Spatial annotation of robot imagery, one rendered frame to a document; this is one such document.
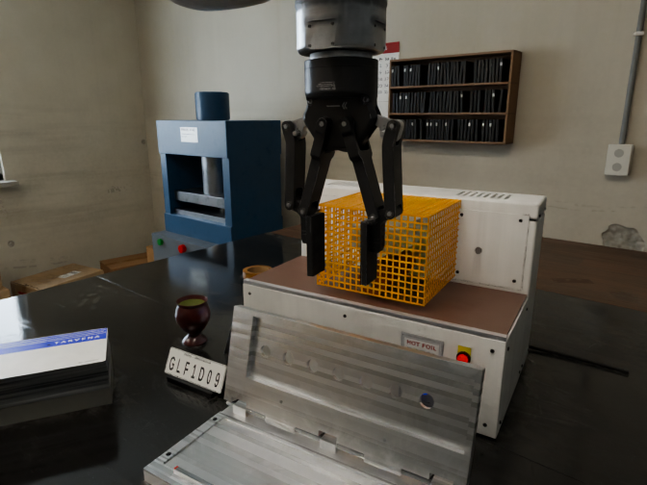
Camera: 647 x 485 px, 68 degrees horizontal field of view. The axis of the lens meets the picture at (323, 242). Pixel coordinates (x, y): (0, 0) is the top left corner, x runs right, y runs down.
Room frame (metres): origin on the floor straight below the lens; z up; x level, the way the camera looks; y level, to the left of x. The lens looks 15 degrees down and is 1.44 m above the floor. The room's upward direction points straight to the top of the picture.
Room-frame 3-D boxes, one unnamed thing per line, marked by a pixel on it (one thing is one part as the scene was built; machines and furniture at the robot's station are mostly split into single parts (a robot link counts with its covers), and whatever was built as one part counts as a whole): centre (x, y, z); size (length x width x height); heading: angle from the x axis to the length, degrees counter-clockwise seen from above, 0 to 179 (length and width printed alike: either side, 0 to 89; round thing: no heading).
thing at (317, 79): (0.51, -0.02, 1.45); 0.08 x 0.07 x 0.09; 61
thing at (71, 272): (3.33, 1.96, 0.16); 0.50 x 0.38 x 0.32; 151
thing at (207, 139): (2.96, 0.65, 0.79); 0.70 x 0.63 x 1.58; 51
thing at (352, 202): (0.94, -0.14, 1.19); 0.23 x 0.20 x 0.17; 59
